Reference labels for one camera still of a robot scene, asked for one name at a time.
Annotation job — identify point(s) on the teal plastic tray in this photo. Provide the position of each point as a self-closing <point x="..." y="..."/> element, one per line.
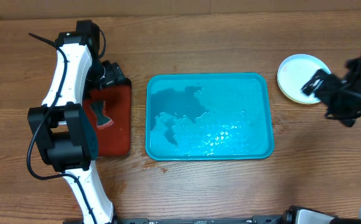
<point x="208" y="117"/>

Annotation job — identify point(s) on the green plate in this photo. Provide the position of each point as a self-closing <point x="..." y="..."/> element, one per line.
<point x="309" y="102"/>

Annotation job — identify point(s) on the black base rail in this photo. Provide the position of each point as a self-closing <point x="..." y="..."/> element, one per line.
<point x="257" y="219"/>

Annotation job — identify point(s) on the light blue plate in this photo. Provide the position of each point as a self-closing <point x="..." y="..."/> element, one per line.
<point x="295" y="71"/>

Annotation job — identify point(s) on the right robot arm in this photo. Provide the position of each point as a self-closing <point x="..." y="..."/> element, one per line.
<point x="298" y="215"/>

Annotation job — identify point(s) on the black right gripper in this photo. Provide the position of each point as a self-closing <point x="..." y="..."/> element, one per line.
<point x="325" y="87"/>

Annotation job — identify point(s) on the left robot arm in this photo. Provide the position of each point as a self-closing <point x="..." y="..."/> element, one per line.
<point x="64" y="143"/>

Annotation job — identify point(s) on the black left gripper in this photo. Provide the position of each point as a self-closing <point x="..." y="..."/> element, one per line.
<point x="115" y="76"/>

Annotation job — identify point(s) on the black red water tray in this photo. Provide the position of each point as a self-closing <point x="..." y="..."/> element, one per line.
<point x="114" y="140"/>

